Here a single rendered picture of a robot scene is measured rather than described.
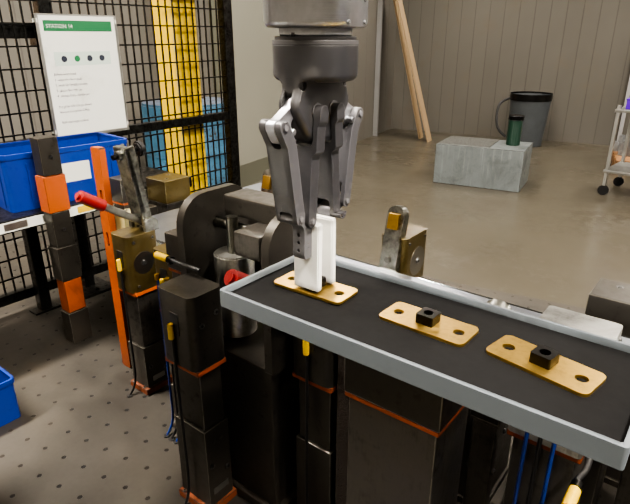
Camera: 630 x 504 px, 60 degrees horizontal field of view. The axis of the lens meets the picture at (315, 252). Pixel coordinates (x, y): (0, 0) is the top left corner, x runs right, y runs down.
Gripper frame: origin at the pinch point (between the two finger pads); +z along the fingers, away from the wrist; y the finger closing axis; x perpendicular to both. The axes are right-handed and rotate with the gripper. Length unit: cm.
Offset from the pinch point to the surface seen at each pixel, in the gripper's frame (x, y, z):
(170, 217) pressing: 71, 39, 20
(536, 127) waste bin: 168, 727, 92
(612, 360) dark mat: -27.1, 3.4, 4.1
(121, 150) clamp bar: 56, 18, -1
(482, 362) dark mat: -18.8, -3.0, 4.1
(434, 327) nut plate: -13.5, -0.6, 3.8
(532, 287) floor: 40, 275, 120
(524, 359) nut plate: -21.5, -1.1, 3.8
